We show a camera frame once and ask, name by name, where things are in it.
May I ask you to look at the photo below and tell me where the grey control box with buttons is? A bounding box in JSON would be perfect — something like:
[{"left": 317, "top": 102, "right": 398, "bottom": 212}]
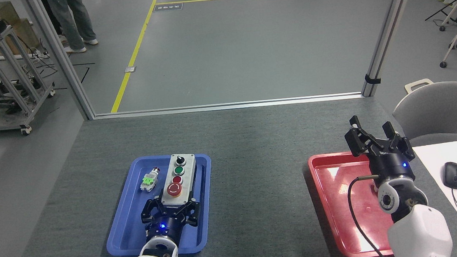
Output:
[{"left": 157, "top": 152, "right": 201, "bottom": 212}]

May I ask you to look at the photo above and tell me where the dark floor sign plate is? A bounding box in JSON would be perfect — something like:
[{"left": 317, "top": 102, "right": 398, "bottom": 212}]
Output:
[{"left": 153, "top": 2, "right": 184, "bottom": 13}]

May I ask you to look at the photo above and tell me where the aluminium frame cart on wheels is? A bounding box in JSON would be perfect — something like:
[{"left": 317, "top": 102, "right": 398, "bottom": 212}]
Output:
[{"left": 0, "top": 15, "right": 61, "bottom": 138}]

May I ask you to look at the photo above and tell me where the blue plastic tray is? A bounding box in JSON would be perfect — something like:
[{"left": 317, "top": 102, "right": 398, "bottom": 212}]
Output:
[{"left": 98, "top": 150, "right": 220, "bottom": 257}]

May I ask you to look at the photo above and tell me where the silver table edge rail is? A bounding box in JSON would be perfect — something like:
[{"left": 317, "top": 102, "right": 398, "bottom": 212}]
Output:
[{"left": 94, "top": 90, "right": 365, "bottom": 123}]

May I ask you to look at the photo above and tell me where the red plastic tray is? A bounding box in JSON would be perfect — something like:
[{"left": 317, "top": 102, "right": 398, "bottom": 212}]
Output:
[{"left": 307, "top": 145, "right": 430, "bottom": 257}]

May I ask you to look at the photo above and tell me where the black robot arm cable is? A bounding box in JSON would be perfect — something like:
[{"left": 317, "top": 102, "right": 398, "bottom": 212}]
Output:
[{"left": 345, "top": 174, "right": 390, "bottom": 257}]

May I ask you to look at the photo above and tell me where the silver frame post with clip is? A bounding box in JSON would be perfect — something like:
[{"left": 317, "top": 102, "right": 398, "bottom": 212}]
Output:
[{"left": 353, "top": 0, "right": 428, "bottom": 98}]

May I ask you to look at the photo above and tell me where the brown cardboard box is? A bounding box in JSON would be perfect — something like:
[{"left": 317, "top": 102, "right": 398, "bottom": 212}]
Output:
[{"left": 0, "top": 0, "right": 41, "bottom": 58}]

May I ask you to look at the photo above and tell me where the grey shell chair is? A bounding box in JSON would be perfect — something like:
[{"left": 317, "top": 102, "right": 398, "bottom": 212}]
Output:
[{"left": 389, "top": 76, "right": 457, "bottom": 149}]

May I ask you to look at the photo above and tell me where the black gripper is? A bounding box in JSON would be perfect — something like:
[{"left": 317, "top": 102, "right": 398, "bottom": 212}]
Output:
[
  {"left": 138, "top": 194, "right": 204, "bottom": 247},
  {"left": 342, "top": 110, "right": 419, "bottom": 190}
]

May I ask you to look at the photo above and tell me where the small white green push switch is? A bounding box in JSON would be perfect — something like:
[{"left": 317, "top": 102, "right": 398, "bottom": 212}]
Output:
[{"left": 138, "top": 166, "right": 164, "bottom": 194}]

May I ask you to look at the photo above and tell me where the black computer mouse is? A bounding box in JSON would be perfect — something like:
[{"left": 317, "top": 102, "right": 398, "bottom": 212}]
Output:
[{"left": 440, "top": 161, "right": 457, "bottom": 192}]

